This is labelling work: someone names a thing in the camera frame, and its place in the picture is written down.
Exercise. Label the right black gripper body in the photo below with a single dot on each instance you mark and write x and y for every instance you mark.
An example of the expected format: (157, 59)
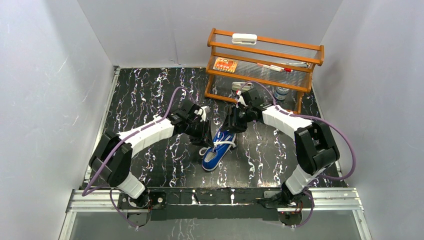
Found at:
(243, 114)

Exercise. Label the red white marker pen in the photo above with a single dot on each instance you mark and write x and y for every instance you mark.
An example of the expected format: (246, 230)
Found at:
(275, 68)

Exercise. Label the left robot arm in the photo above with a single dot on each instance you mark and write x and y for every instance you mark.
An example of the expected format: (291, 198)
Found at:
(113, 154)

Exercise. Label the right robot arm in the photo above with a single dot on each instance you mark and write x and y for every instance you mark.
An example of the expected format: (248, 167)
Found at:
(314, 142)

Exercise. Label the wooden shelf rack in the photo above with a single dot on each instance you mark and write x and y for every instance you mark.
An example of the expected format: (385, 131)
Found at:
(247, 58)

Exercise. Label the white shoelace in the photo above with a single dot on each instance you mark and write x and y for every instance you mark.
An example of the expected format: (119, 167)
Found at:
(223, 140)

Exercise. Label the orange snack packet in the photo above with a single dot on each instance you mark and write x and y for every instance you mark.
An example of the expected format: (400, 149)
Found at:
(225, 65)

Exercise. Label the white box top shelf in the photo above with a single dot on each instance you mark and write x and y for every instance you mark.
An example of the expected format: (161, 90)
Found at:
(244, 39)

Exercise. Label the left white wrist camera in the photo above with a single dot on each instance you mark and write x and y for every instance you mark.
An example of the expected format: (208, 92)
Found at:
(201, 115)

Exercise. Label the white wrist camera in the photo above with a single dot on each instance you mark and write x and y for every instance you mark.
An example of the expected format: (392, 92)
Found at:
(201, 115)
(240, 102)

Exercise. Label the blue canvas sneaker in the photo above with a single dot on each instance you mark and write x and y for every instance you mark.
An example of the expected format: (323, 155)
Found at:
(209, 164)

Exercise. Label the small bottle on shelf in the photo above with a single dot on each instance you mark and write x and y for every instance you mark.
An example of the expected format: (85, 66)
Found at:
(280, 93)

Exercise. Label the grey stapler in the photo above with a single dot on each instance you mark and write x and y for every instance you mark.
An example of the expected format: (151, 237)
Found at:
(241, 86)

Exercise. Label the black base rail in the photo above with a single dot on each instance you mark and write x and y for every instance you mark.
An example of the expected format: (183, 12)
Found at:
(168, 203)

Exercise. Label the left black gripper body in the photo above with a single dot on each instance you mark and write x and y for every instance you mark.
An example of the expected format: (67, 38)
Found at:
(202, 133)

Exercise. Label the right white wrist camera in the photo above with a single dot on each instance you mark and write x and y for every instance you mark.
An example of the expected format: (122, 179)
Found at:
(240, 102)

